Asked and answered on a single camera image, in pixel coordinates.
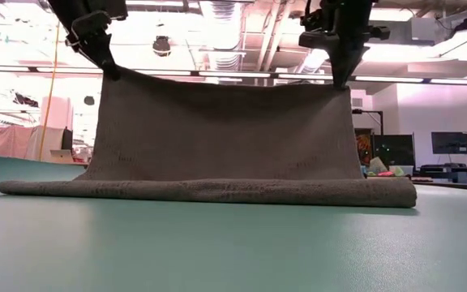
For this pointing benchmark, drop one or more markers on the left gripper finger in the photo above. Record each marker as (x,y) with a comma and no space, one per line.
(91,32)

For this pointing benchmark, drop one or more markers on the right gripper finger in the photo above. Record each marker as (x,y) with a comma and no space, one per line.
(339,65)
(353,58)

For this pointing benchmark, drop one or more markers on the grey towel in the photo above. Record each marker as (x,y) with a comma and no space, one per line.
(225,134)

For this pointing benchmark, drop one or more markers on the black round ceiling fixture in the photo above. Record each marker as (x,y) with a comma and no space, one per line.
(161,46)

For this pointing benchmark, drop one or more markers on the colourful tapestry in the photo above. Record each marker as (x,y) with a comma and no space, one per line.
(364,150)

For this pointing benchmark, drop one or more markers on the large black screen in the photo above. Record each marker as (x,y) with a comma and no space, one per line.
(393,150)

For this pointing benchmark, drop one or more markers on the long LED light bar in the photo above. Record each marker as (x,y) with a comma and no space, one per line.
(233,74)

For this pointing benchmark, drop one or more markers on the pink items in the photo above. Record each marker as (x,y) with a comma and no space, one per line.
(385,174)

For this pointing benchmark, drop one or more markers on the beige box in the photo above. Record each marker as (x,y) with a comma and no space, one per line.
(61,156)

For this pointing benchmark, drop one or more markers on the small black monitor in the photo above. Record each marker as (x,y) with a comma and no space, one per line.
(450,142)

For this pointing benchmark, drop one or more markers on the neighbouring wooden table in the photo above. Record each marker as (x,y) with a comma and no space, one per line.
(412,179)

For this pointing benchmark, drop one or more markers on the pink curtain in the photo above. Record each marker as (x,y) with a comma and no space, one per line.
(2,142)

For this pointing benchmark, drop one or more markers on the black desk unit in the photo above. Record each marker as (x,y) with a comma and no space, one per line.
(444,170)

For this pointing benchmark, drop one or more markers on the green table mat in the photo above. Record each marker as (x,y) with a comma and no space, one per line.
(233,251)

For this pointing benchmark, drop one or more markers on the black frame stand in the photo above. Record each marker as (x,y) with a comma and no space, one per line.
(369,111)

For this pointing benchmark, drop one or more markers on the silver ventilation duct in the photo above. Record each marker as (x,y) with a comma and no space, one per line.
(221,24)

